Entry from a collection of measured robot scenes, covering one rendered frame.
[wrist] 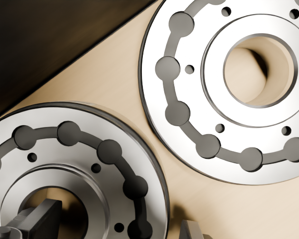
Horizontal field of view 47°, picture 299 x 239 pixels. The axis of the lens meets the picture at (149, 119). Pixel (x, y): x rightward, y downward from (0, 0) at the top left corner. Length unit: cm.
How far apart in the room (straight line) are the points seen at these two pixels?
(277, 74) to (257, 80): 2
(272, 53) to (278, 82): 1
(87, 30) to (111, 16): 1
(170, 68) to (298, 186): 10
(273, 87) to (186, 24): 5
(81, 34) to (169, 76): 4
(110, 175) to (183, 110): 4
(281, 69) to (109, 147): 9
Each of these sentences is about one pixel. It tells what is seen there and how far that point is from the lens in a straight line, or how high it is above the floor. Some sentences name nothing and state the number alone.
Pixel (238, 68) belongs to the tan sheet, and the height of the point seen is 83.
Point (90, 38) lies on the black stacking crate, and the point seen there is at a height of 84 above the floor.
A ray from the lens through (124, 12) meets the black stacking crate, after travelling 17.
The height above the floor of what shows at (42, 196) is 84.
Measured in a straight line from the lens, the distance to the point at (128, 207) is 16.
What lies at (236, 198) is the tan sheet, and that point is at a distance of 20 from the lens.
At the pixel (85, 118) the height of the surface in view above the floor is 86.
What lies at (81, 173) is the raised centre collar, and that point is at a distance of 16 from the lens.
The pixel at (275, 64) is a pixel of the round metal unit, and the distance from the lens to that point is 18.
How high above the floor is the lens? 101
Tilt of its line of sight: 86 degrees down
